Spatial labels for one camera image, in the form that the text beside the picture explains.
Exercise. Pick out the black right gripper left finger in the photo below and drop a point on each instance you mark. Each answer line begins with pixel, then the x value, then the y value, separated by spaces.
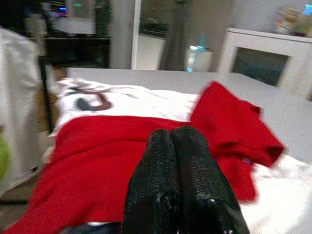
pixel 153 185

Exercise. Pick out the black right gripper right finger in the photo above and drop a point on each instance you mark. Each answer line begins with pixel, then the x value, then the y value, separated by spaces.
pixel 202 185

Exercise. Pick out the white shirt with green print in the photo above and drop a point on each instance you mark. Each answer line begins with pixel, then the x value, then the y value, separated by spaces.
pixel 17 85

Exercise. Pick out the red shirt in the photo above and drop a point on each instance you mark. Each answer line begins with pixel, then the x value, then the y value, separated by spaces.
pixel 97 151

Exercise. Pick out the white shirt with black logo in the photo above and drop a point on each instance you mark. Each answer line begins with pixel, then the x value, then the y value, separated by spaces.
pixel 146 102

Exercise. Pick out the white framed glass door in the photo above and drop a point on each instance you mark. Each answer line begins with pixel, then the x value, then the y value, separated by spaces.
pixel 148 48

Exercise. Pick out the white glass door cabinet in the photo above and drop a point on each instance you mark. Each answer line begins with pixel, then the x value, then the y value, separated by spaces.
pixel 231 48

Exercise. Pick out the dark grey curtain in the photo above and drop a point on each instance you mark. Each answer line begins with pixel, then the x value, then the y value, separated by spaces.
pixel 174 36

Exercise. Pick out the black metal desk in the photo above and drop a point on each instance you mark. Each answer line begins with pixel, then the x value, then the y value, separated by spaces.
pixel 73 48

